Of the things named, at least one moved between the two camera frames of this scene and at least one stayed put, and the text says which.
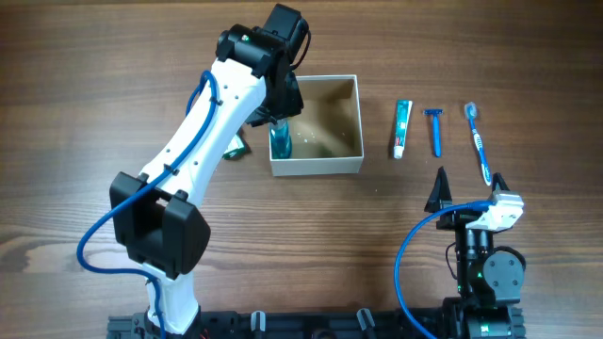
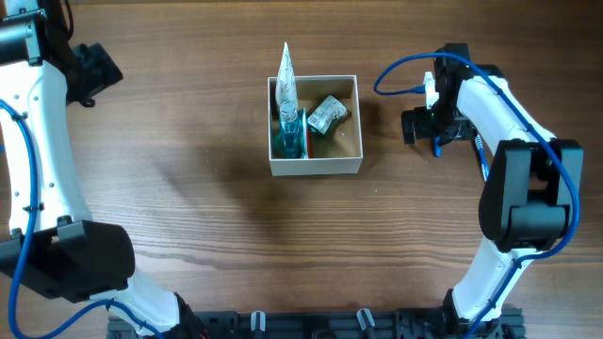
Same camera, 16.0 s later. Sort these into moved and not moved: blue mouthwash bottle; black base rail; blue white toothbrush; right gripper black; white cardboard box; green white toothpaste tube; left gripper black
Moved: right gripper black; blue mouthwash bottle; left gripper black; green white toothpaste tube
Not moved: black base rail; blue white toothbrush; white cardboard box
